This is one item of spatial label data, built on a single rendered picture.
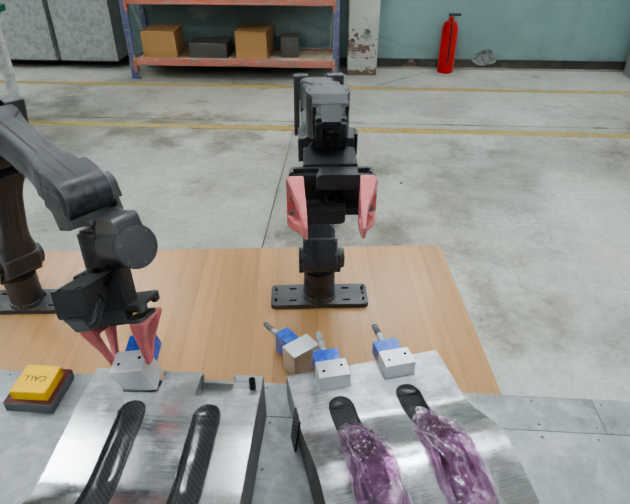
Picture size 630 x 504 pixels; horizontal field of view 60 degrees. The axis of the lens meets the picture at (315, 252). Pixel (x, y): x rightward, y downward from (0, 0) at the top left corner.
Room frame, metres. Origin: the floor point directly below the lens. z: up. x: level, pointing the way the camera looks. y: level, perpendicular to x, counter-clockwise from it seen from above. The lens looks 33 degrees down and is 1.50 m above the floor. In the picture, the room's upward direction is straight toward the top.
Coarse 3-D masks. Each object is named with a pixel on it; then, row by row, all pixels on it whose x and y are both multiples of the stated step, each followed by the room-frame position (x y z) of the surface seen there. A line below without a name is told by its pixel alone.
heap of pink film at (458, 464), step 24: (360, 432) 0.47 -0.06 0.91; (432, 432) 0.47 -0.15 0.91; (456, 432) 0.46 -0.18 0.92; (360, 456) 0.42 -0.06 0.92; (384, 456) 0.43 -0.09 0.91; (432, 456) 0.44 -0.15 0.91; (456, 456) 0.43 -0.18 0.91; (480, 456) 0.43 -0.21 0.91; (360, 480) 0.40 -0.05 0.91; (384, 480) 0.40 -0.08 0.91; (456, 480) 0.40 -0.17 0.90; (480, 480) 0.40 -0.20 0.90
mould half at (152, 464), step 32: (96, 384) 0.57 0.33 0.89; (192, 384) 0.57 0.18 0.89; (256, 384) 0.57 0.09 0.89; (96, 416) 0.51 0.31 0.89; (160, 416) 0.51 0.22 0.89; (192, 416) 0.51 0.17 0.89; (224, 416) 0.51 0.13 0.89; (256, 416) 0.52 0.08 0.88; (64, 448) 0.46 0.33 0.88; (96, 448) 0.46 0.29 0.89; (160, 448) 0.46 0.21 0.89; (224, 448) 0.46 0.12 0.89; (256, 448) 0.50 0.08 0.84; (64, 480) 0.42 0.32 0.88; (128, 480) 0.42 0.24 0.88; (160, 480) 0.42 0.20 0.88; (224, 480) 0.42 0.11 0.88
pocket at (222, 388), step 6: (204, 378) 0.59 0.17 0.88; (234, 378) 0.59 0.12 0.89; (198, 384) 0.57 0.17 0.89; (204, 384) 0.59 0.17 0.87; (210, 384) 0.59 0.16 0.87; (216, 384) 0.59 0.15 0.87; (222, 384) 0.59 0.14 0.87; (228, 384) 0.59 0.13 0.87; (198, 390) 0.57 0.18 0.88; (204, 390) 0.59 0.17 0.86; (210, 390) 0.59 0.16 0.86; (216, 390) 0.59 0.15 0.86; (222, 390) 0.59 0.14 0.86; (228, 390) 0.59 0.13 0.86; (222, 396) 0.57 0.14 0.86; (228, 396) 0.57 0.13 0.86
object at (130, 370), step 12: (132, 336) 0.62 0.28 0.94; (156, 336) 0.62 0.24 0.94; (132, 348) 0.60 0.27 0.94; (156, 348) 0.61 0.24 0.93; (120, 360) 0.57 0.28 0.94; (132, 360) 0.57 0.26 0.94; (144, 360) 0.56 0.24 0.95; (156, 360) 0.60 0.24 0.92; (120, 372) 0.55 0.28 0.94; (132, 372) 0.55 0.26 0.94; (144, 372) 0.55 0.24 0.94; (156, 372) 0.58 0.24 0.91; (120, 384) 0.56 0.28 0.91; (132, 384) 0.56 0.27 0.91; (144, 384) 0.56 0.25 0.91; (156, 384) 0.56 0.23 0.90
